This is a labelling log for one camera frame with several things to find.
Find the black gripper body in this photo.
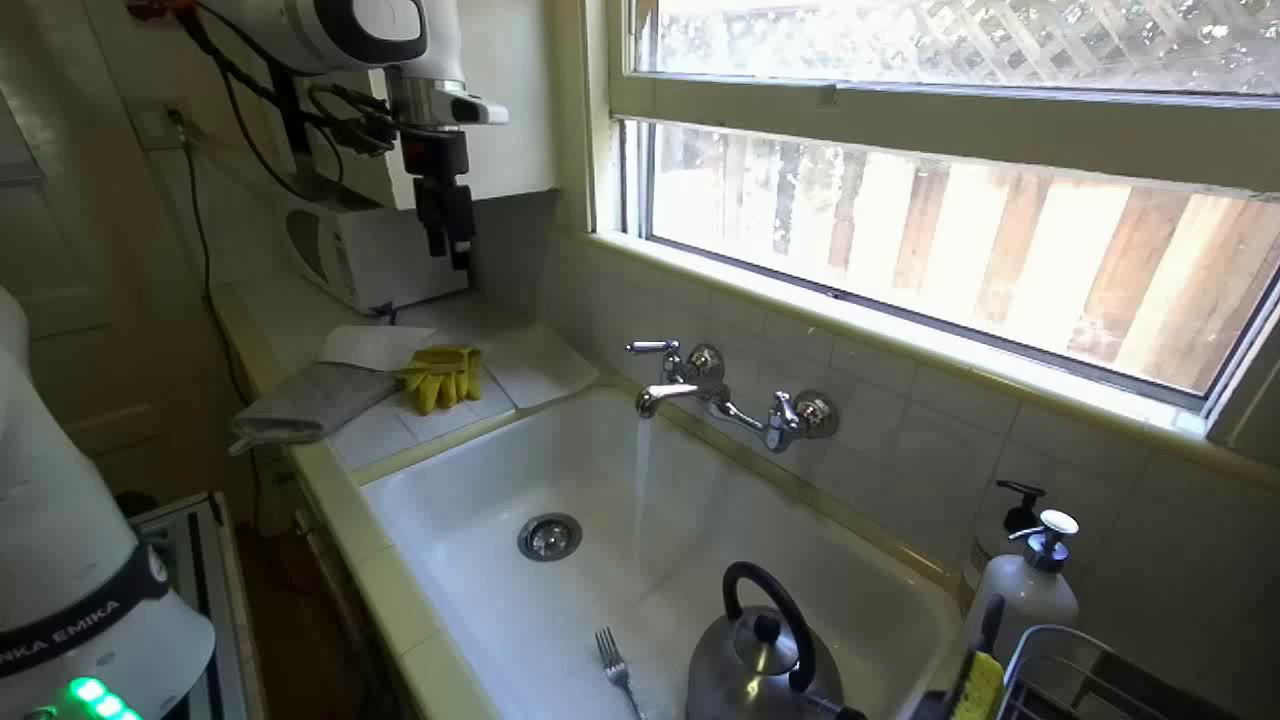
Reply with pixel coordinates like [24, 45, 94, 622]
[400, 125, 481, 240]

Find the chrome faucet lever handle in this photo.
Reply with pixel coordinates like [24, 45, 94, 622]
[761, 389, 811, 460]
[623, 331, 693, 384]

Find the white countertop appliance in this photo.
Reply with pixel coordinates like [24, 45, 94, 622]
[285, 198, 481, 322]

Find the yellow cloth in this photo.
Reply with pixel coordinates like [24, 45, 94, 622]
[391, 340, 487, 419]

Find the gray folded cloth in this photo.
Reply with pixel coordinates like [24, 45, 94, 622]
[225, 357, 406, 460]

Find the metal sink drain strainer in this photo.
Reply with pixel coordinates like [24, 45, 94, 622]
[513, 510, 588, 566]

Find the white kitchen sink basin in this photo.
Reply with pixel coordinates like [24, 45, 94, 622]
[358, 379, 967, 720]

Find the metal fork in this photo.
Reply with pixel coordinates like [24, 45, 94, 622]
[591, 626, 645, 720]

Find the wooden fence outside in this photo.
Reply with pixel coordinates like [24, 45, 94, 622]
[647, 121, 1280, 400]

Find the white soap dispenser chrome pump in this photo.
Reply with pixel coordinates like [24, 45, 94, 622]
[976, 503, 1088, 661]

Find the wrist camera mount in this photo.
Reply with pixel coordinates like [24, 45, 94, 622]
[386, 62, 513, 136]

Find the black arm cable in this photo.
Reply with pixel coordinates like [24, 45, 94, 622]
[167, 0, 406, 210]

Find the black wall power cable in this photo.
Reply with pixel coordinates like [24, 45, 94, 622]
[164, 118, 261, 408]

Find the chrome wall faucet with spout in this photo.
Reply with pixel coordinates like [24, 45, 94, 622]
[636, 340, 850, 457]

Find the window with cream frame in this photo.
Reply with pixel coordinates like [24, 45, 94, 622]
[581, 0, 1280, 449]

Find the steel kettle with black handle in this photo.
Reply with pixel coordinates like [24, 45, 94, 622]
[686, 558, 870, 720]

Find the wire dish rack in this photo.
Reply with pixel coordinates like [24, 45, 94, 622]
[991, 622, 1248, 720]

